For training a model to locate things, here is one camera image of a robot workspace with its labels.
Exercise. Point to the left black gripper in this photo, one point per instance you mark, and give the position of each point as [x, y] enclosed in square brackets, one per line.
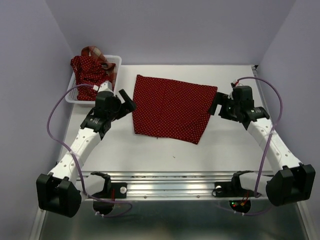
[129, 105]

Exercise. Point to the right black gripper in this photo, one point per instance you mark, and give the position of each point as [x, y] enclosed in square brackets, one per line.
[219, 99]

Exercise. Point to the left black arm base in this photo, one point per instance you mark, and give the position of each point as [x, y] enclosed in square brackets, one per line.
[117, 191]

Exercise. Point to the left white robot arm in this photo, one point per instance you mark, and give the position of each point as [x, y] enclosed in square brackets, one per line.
[63, 189]

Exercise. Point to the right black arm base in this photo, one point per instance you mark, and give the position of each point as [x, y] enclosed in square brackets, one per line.
[227, 189]

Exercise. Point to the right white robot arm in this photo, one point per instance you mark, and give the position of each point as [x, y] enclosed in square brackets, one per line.
[291, 182]

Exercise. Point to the red plaid skirt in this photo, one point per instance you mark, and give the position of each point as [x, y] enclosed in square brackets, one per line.
[95, 52]

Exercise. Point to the red polka dot skirt pile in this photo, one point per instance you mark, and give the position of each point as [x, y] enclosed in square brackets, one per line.
[88, 70]

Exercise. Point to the white plastic basket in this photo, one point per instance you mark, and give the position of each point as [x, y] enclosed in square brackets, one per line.
[71, 97]

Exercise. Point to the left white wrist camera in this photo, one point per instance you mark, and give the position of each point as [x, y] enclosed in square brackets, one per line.
[104, 87]

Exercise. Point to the aluminium rail frame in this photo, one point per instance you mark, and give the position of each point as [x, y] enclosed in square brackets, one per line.
[171, 169]

